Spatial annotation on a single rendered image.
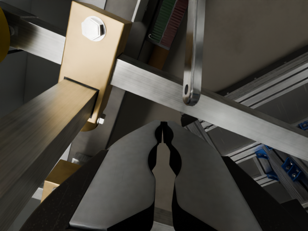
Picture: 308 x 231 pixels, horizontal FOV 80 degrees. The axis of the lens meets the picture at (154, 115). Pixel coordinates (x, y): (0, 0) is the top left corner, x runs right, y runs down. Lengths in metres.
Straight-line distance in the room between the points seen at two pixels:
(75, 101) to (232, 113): 0.17
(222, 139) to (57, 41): 0.95
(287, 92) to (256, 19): 0.39
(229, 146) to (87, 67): 0.98
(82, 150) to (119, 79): 0.29
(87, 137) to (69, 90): 0.26
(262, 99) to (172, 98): 0.81
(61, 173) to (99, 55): 0.22
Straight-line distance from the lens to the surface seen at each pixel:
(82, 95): 0.19
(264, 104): 1.04
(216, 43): 1.09
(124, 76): 0.21
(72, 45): 0.21
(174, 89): 0.21
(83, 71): 0.21
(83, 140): 0.46
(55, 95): 0.18
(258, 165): 1.23
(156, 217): 0.39
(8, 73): 0.49
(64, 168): 0.36
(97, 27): 0.18
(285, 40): 1.23
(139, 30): 0.35
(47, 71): 0.51
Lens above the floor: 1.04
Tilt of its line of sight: 62 degrees down
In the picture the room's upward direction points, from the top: 175 degrees counter-clockwise
